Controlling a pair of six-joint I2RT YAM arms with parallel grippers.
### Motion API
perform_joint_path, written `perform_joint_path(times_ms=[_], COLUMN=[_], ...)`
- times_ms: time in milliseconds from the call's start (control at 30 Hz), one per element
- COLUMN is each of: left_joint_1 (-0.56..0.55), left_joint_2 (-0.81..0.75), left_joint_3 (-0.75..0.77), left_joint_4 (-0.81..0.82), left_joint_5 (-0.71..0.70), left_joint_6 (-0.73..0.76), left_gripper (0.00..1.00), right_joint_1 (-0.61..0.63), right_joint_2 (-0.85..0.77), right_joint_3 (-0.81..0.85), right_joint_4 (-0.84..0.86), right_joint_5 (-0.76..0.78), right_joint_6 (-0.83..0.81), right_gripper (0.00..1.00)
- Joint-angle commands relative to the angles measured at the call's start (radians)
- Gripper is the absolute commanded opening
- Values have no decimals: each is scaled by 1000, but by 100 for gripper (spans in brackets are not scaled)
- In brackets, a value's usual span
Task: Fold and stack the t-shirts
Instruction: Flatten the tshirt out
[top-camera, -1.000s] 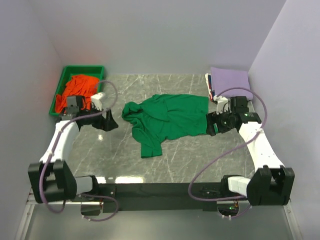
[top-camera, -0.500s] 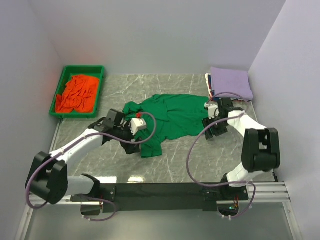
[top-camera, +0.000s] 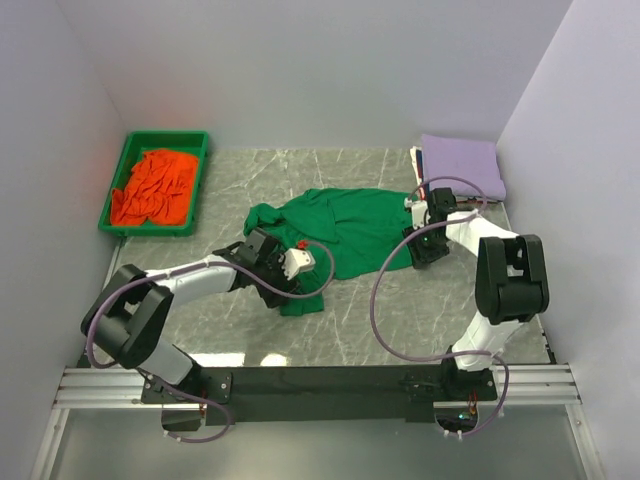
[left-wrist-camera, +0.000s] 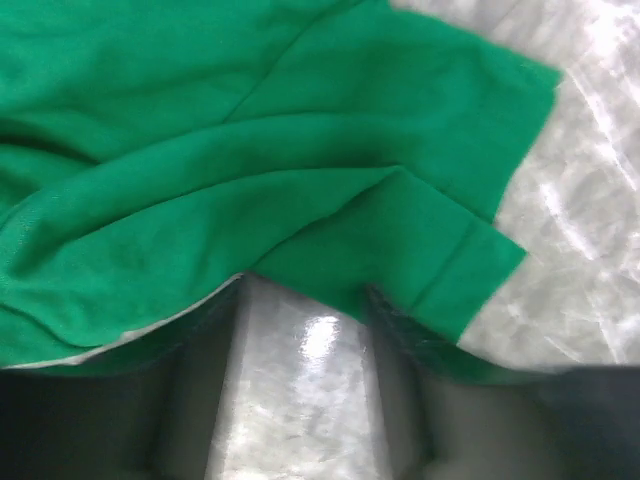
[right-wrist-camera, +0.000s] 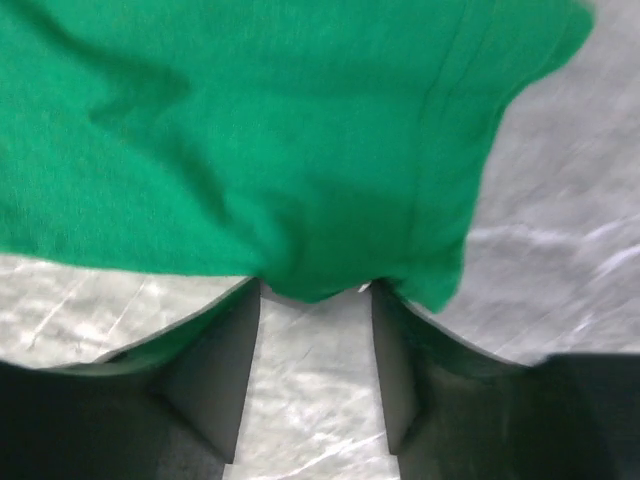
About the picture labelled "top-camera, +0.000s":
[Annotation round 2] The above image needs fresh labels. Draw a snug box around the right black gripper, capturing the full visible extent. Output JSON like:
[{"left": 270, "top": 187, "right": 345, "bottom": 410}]
[{"left": 402, "top": 220, "right": 450, "bottom": 268}]

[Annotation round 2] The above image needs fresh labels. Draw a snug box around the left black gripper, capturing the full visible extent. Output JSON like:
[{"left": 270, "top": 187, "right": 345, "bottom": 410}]
[{"left": 253, "top": 251, "right": 301, "bottom": 307}]

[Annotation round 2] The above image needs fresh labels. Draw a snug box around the green t-shirt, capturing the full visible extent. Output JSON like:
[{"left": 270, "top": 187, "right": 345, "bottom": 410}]
[{"left": 242, "top": 187, "right": 436, "bottom": 317}]

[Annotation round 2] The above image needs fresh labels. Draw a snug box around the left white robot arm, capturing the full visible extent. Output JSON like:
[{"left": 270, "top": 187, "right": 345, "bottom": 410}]
[{"left": 81, "top": 229, "right": 315, "bottom": 402}]

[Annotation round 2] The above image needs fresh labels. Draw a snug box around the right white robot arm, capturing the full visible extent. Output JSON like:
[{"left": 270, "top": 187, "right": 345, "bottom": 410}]
[{"left": 403, "top": 188, "right": 550, "bottom": 399}]

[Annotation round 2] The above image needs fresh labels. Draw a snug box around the stack of folded shirts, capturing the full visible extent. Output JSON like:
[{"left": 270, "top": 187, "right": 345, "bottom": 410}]
[{"left": 409, "top": 146, "right": 430, "bottom": 201}]

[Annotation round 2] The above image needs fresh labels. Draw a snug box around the folded purple t-shirt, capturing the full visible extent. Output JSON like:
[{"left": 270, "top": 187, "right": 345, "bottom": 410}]
[{"left": 421, "top": 134, "right": 506, "bottom": 202}]

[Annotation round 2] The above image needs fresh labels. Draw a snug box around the orange t-shirt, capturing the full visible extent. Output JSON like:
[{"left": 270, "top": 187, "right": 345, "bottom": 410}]
[{"left": 110, "top": 149, "right": 199, "bottom": 227}]

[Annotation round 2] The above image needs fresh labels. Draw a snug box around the green plastic bin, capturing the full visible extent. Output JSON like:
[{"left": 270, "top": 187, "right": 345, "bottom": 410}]
[{"left": 98, "top": 130, "right": 209, "bottom": 237}]

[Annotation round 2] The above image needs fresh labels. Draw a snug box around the black base beam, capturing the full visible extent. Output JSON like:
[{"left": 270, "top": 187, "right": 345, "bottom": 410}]
[{"left": 139, "top": 364, "right": 501, "bottom": 431}]

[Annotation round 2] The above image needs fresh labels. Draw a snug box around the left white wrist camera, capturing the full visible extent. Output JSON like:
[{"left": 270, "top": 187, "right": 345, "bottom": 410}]
[{"left": 281, "top": 240, "right": 316, "bottom": 280}]

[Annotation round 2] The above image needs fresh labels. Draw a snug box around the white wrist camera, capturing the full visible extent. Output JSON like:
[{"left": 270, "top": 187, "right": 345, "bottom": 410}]
[
  {"left": 404, "top": 198, "right": 429, "bottom": 230},
  {"left": 281, "top": 240, "right": 316, "bottom": 280}
]

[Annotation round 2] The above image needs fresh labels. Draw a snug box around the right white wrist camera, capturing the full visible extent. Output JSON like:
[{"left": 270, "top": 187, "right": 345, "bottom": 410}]
[{"left": 404, "top": 198, "right": 429, "bottom": 230}]

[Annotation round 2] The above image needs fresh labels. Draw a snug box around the aluminium rail frame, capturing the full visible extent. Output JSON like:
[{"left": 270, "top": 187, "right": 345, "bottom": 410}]
[{"left": 29, "top": 239, "right": 601, "bottom": 480}]

